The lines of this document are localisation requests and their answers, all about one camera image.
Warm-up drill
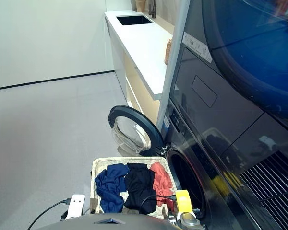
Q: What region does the black garment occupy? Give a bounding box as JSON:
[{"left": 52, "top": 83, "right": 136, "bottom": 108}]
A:
[{"left": 123, "top": 162, "right": 158, "bottom": 215}]

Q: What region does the blue garment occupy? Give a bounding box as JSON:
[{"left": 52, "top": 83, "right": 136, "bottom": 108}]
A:
[{"left": 94, "top": 163, "right": 130, "bottom": 213}]

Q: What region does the pale woven laundry basket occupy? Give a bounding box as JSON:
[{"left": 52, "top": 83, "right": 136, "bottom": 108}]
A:
[{"left": 90, "top": 156, "right": 180, "bottom": 220}]

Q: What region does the round glass washing machine door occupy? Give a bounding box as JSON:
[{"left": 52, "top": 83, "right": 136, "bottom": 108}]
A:
[{"left": 108, "top": 104, "right": 168, "bottom": 158}]

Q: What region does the grey washing machine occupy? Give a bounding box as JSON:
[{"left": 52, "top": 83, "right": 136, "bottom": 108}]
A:
[{"left": 158, "top": 0, "right": 288, "bottom": 230}]

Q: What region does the small brown woven basket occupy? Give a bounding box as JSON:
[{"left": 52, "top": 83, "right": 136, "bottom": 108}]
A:
[{"left": 164, "top": 38, "right": 173, "bottom": 66}]

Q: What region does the silver robot torso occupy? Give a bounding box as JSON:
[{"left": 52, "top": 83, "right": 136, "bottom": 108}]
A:
[{"left": 35, "top": 213, "right": 183, "bottom": 230}]

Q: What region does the red garment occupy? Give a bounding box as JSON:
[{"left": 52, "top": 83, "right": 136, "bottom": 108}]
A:
[{"left": 149, "top": 161, "right": 176, "bottom": 212}]

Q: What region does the blue label sticker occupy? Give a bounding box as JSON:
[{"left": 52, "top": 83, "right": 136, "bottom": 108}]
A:
[{"left": 163, "top": 116, "right": 171, "bottom": 134}]

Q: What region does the white label sticker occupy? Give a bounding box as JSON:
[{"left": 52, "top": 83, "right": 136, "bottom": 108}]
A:
[{"left": 182, "top": 32, "right": 213, "bottom": 64}]

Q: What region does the white counter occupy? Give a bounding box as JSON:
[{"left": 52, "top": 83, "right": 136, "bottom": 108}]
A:
[{"left": 104, "top": 10, "right": 173, "bottom": 125}]

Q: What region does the round dark dryer door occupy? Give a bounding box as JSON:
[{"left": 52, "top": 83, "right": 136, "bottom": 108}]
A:
[{"left": 201, "top": 0, "right": 288, "bottom": 123}]

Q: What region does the black sink basin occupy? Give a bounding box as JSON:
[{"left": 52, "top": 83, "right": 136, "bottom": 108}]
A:
[{"left": 116, "top": 15, "right": 156, "bottom": 26}]

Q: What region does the dark faucet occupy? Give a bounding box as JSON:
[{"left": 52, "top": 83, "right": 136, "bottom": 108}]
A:
[{"left": 147, "top": 0, "right": 158, "bottom": 19}]

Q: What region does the beige vase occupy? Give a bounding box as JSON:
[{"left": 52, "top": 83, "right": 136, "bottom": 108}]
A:
[{"left": 133, "top": 0, "right": 147, "bottom": 13}]

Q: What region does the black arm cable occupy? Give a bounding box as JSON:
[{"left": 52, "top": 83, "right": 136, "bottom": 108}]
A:
[
  {"left": 27, "top": 198, "right": 72, "bottom": 230},
  {"left": 139, "top": 194, "right": 177, "bottom": 215}
]

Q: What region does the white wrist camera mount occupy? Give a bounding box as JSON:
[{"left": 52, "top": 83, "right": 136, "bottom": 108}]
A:
[
  {"left": 174, "top": 189, "right": 197, "bottom": 219},
  {"left": 64, "top": 194, "right": 86, "bottom": 220}
]

